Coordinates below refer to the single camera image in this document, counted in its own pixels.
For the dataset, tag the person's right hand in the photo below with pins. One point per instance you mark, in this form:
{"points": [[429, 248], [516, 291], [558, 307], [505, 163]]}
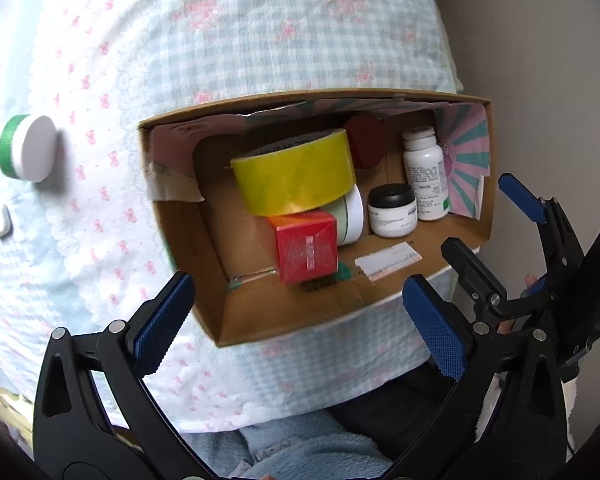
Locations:
{"points": [[530, 278]]}

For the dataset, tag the dark red round lid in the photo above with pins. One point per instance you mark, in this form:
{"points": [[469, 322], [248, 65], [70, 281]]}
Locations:
{"points": [[365, 140]]}

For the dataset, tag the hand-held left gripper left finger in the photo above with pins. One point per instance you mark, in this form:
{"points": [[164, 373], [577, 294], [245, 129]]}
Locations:
{"points": [[162, 325]]}

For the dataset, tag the white jar with black lid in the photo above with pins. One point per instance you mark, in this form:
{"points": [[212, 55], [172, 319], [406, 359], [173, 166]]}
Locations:
{"points": [[392, 215]]}

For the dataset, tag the dark cloth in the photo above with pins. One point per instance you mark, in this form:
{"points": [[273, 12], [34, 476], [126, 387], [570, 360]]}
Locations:
{"points": [[395, 400]]}

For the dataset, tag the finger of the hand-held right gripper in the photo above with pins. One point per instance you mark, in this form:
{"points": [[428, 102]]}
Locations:
{"points": [[472, 270], [522, 200]]}

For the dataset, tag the yellow tape roll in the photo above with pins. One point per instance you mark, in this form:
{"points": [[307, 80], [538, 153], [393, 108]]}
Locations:
{"points": [[290, 180]]}

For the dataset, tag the small white case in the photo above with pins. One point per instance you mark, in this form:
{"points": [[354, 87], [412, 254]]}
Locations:
{"points": [[2, 225]]}

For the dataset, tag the white jar with green label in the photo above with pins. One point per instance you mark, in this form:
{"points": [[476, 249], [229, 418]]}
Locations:
{"points": [[350, 215]]}

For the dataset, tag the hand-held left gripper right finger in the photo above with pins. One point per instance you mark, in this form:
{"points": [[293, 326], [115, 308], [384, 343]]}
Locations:
{"points": [[432, 330]]}

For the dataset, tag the white pill bottle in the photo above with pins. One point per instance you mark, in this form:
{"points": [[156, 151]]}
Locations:
{"points": [[425, 175]]}

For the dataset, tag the red box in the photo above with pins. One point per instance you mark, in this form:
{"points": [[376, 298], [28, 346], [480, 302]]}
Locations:
{"points": [[305, 250]]}

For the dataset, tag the white jar with green lid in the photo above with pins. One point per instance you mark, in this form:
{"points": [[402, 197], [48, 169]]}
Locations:
{"points": [[35, 147]]}

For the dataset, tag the floral checked bed sheet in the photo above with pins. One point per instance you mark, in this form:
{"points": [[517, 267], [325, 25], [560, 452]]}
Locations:
{"points": [[230, 35]]}

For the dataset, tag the patterned cardboard box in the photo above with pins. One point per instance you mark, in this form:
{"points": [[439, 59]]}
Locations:
{"points": [[220, 240]]}

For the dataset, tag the light blue fleece clothing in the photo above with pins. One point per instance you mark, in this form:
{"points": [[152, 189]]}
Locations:
{"points": [[300, 450]]}

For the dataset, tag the yellowish cloth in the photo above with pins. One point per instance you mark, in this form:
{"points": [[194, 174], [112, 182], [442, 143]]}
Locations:
{"points": [[10, 405]]}

